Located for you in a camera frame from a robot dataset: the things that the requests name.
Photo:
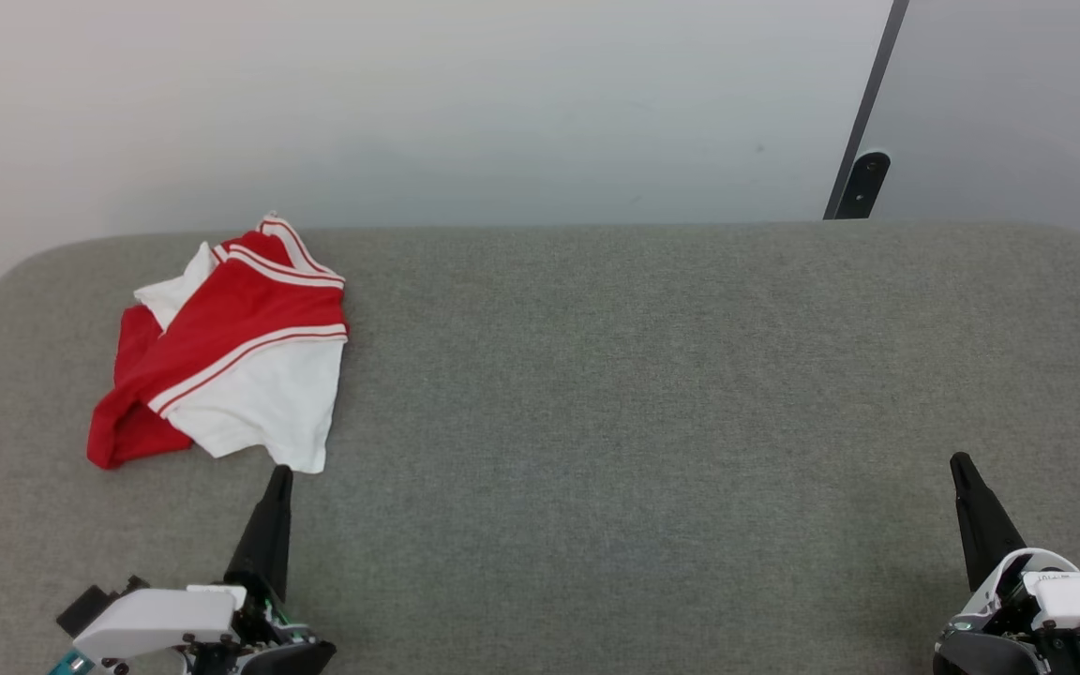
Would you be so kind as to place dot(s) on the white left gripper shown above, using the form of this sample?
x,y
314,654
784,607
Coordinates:
x,y
160,621

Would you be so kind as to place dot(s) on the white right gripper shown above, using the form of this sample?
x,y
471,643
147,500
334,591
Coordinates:
x,y
1079,600

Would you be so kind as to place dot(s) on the red and white basketball jersey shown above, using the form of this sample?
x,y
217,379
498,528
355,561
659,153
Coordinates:
x,y
249,309

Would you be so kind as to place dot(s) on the grey fabric sofa cushion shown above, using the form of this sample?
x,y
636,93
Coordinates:
x,y
615,422

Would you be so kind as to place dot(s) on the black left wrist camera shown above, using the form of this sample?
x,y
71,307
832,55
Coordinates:
x,y
90,605

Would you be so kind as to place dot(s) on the black pole bracket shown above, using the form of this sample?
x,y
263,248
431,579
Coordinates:
x,y
863,183

